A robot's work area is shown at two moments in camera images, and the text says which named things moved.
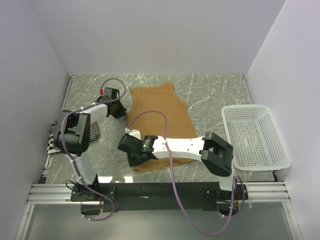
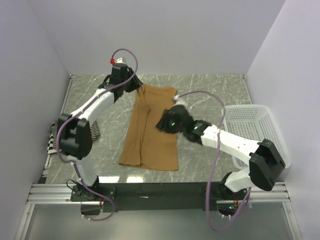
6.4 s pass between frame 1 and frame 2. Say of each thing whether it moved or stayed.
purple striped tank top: stayed
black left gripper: moved
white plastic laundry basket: stayed
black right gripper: moved
